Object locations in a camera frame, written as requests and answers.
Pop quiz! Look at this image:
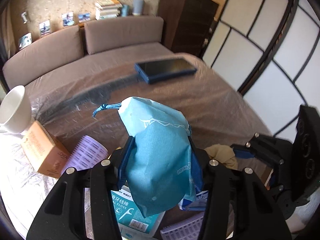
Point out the light blue drawstring pouch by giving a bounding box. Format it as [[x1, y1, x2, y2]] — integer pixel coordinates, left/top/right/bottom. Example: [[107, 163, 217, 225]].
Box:
[[93, 96, 201, 217]]

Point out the blue white crumpled packet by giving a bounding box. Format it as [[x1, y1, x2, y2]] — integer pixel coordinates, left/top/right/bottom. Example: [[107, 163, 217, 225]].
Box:
[[178, 191, 208, 211]]

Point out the purple hair roller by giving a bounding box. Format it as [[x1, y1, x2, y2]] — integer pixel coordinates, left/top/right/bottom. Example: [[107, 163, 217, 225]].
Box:
[[160, 212, 204, 240], [61, 135, 109, 174]]

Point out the gold cardboard box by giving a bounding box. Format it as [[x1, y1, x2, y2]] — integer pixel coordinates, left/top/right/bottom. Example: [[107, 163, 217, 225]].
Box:
[[21, 121, 71, 178]]

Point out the dental floss box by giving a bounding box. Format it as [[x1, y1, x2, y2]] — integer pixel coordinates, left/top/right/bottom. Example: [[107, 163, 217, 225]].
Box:
[[111, 186, 165, 239]]

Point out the white embossed teacup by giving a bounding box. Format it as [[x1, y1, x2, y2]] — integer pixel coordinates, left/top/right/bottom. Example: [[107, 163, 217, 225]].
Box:
[[1, 85, 32, 134]]

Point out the blue cased smartphone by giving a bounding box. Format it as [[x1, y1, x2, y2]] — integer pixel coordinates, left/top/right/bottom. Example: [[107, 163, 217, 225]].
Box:
[[135, 58, 197, 84]]

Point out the brown sofa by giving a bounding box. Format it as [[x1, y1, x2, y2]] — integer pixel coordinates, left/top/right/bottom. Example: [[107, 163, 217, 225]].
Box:
[[2, 16, 172, 89]]

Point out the dark wooden cabinet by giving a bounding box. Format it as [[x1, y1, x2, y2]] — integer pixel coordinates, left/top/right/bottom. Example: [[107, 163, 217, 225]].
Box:
[[157, 0, 219, 56]]

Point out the stack of books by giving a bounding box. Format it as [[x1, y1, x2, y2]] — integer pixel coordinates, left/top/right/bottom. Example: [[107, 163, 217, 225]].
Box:
[[95, 0, 123, 20]]

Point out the grey cylindrical speaker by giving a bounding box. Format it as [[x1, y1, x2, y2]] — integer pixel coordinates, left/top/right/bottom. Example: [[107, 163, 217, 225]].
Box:
[[132, 0, 144, 16]]

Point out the photo frame far left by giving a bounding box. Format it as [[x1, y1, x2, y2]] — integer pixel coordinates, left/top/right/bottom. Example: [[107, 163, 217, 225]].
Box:
[[18, 33, 32, 51]]

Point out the photo frame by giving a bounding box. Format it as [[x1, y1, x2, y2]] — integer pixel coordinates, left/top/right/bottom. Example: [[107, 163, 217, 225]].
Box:
[[18, 33, 32, 51], [39, 20, 51, 37], [62, 11, 75, 27], [78, 12, 91, 23]]

